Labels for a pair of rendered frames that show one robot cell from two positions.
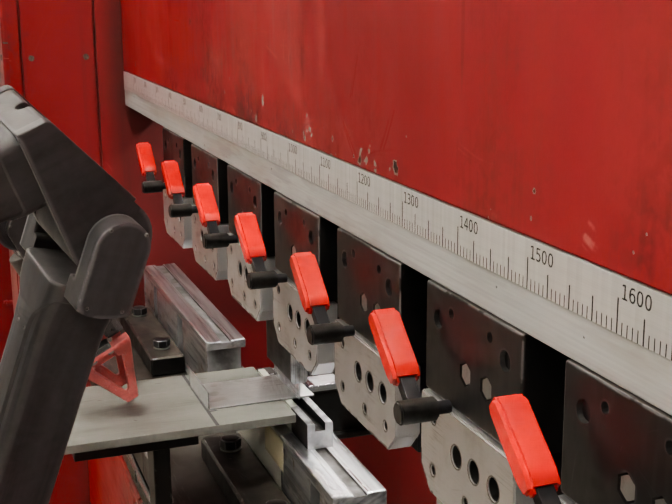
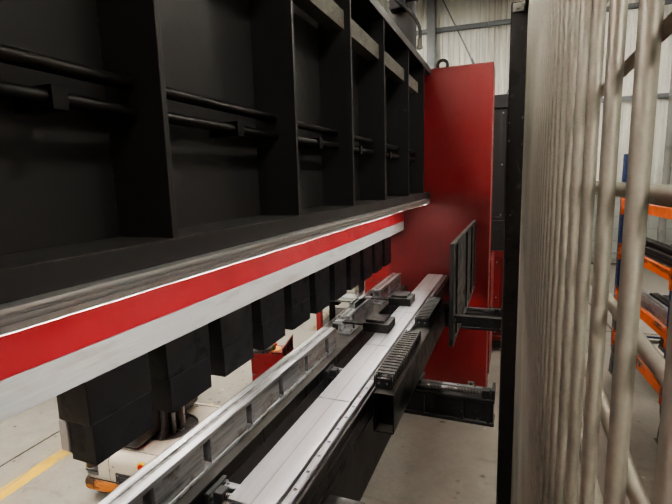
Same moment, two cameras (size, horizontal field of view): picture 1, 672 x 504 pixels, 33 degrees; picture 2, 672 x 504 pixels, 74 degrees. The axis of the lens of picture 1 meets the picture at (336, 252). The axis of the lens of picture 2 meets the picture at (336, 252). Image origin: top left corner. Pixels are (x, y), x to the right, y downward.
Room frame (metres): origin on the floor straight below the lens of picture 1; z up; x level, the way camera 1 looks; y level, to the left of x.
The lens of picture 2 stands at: (-0.49, -1.37, 1.60)
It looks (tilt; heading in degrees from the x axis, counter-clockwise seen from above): 9 degrees down; 41
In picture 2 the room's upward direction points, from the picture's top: 2 degrees counter-clockwise
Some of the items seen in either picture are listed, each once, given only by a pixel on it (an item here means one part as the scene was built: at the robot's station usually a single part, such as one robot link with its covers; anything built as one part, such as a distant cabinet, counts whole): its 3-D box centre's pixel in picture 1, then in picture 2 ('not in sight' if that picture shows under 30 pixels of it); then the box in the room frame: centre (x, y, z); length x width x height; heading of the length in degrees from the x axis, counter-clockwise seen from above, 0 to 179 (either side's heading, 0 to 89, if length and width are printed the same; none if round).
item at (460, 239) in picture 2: not in sight; (465, 270); (1.71, -0.34, 1.12); 1.13 x 0.02 x 0.44; 20
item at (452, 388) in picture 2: not in sight; (405, 390); (0.88, -0.50, 0.81); 0.64 x 0.08 x 0.14; 110
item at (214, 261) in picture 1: (233, 209); (371, 256); (1.53, 0.14, 1.18); 0.15 x 0.09 x 0.17; 20
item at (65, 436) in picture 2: not in sight; (107, 402); (-0.17, -0.47, 1.18); 0.15 x 0.09 x 0.17; 20
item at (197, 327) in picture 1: (189, 325); (387, 287); (1.84, 0.25, 0.92); 0.50 x 0.06 x 0.10; 20
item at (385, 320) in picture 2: not in sight; (362, 321); (0.97, -0.22, 1.01); 0.26 x 0.12 x 0.05; 110
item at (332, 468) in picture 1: (301, 464); (356, 314); (1.27, 0.04, 0.92); 0.39 x 0.06 x 0.10; 20
